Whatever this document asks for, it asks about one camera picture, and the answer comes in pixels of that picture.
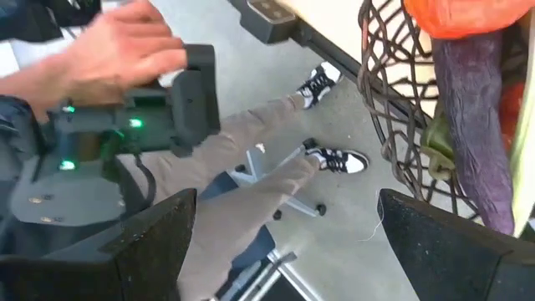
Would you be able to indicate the person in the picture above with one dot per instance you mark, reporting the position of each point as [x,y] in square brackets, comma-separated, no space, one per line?
[234,217]

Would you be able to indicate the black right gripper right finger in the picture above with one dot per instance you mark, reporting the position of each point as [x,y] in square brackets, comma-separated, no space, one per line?
[439,259]

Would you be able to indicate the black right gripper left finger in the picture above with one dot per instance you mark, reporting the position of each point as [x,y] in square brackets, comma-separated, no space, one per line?
[159,251]

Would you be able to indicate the light green leek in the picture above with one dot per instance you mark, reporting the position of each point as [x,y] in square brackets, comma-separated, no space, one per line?
[524,167]

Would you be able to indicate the person's black white shoe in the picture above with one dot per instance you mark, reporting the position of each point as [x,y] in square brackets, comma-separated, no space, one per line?
[342,161]
[319,83]

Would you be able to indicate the purple eggplant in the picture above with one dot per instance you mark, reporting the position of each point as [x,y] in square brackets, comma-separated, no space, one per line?
[472,125]

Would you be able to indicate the office chair base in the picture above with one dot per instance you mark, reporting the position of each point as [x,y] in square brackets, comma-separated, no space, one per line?
[253,167]

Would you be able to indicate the person's hand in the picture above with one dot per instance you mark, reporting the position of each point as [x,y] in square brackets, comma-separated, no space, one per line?
[121,54]

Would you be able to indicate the large orange fruit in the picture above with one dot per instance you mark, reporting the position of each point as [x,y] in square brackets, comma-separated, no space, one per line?
[460,16]

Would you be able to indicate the red bell pepper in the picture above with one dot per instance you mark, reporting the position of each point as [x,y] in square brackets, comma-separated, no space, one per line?
[511,108]

